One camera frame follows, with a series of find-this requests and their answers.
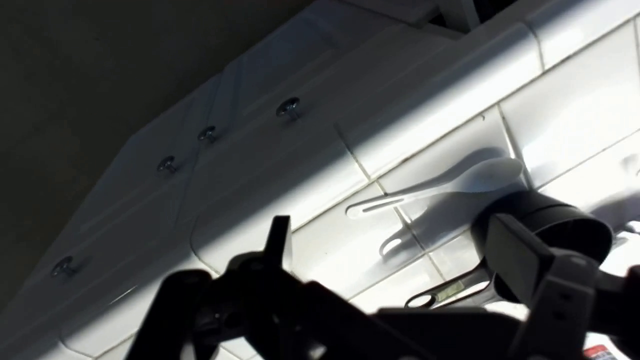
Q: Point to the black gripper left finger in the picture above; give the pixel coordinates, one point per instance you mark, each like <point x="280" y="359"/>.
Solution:
<point x="280" y="240"/>

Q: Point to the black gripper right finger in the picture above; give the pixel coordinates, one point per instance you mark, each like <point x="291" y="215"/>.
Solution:
<point x="521" y="252"/>

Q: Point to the small black pot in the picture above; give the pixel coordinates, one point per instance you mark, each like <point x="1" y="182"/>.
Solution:
<point x="567" y="226"/>
<point x="504" y="290"/>

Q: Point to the white plastic spoon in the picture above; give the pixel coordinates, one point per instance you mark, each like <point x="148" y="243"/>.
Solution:
<point x="486" y="176"/>

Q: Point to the round metal cabinet knob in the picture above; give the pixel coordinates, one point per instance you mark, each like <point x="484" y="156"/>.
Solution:
<point x="65" y="267"/>
<point x="167" y="164"/>
<point x="291" y="107"/>
<point x="208" y="133"/>

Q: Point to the white lower cabinets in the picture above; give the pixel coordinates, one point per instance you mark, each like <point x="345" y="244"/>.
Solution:
<point x="232" y="100"/>

